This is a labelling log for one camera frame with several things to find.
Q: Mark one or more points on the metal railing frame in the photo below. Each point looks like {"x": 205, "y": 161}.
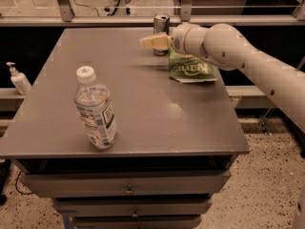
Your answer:
{"x": 89, "y": 13}

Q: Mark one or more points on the grey drawer cabinet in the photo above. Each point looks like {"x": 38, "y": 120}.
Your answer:
{"x": 163, "y": 125}

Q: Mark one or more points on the middle grey drawer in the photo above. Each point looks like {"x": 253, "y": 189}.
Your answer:
{"x": 133, "y": 207}

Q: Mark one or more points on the green jalapeno chip bag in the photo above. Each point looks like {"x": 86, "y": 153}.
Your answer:
{"x": 186, "y": 68}

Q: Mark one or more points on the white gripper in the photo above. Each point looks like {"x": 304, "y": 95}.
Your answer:
{"x": 177, "y": 39}

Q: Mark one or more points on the grey drawer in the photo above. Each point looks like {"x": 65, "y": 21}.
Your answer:
{"x": 133, "y": 207}
{"x": 162, "y": 222}
{"x": 126, "y": 184}

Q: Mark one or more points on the white machine base background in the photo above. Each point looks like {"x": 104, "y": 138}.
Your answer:
{"x": 118, "y": 7}

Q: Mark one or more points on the redbull can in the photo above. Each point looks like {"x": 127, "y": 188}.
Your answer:
{"x": 161, "y": 23}

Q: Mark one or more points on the top grey drawer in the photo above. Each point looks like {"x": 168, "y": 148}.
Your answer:
{"x": 126, "y": 184}

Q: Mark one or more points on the clear plastic water bottle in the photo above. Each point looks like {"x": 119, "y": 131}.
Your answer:
{"x": 94, "y": 106}

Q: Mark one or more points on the bottom grey drawer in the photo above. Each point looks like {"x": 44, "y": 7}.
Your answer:
{"x": 162, "y": 222}

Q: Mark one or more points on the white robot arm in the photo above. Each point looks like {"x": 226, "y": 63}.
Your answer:
{"x": 269, "y": 201}

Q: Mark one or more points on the white pump soap bottle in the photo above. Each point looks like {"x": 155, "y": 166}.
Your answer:
{"x": 19, "y": 80}

